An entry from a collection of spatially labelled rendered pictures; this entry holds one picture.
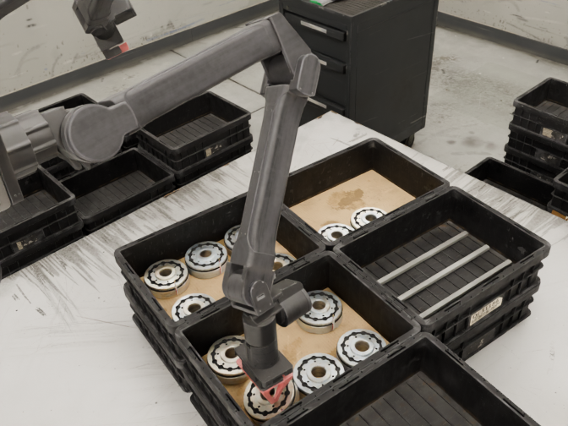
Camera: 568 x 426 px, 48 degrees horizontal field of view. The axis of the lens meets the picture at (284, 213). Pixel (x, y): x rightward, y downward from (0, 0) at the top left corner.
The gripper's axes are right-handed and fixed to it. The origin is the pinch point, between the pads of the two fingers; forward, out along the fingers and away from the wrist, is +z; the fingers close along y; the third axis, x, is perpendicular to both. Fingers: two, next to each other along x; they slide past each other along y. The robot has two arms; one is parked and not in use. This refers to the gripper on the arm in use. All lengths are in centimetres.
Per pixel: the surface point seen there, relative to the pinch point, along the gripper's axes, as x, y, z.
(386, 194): -64, 38, 2
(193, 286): -4.3, 38.4, 3.2
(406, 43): -165, 137, 11
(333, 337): -21.1, 6.8, 4.6
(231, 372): 2.4, 9.4, 1.8
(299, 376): -8.1, 0.9, 2.4
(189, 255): -7.4, 45.6, -0.1
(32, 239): 16, 125, 31
